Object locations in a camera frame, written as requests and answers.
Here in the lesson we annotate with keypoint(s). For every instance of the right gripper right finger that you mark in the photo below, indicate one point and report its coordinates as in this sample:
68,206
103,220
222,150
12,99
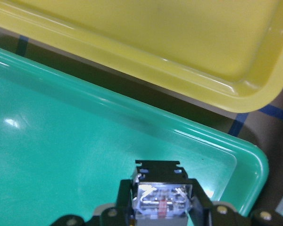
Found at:
200,205

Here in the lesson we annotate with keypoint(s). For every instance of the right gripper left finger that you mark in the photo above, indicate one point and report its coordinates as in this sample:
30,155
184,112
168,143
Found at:
125,212

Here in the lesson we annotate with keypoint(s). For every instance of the green plastic tray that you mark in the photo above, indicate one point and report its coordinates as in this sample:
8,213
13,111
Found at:
65,145

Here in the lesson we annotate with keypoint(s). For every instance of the yellow plastic tray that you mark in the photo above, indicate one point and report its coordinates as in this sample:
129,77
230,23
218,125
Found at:
226,53

